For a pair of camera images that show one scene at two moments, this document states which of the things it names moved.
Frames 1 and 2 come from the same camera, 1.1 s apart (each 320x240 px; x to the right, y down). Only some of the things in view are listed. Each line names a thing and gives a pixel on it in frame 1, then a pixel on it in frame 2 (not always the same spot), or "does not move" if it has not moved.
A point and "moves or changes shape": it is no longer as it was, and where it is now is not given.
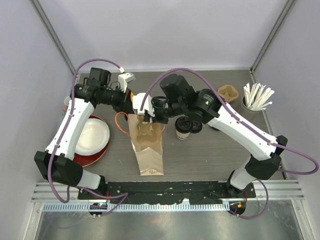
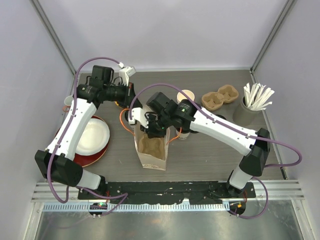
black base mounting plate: [165, 192] does not move
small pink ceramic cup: [66, 101] does not move
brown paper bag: [149, 157] moves or changes shape
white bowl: [94, 137] does not move
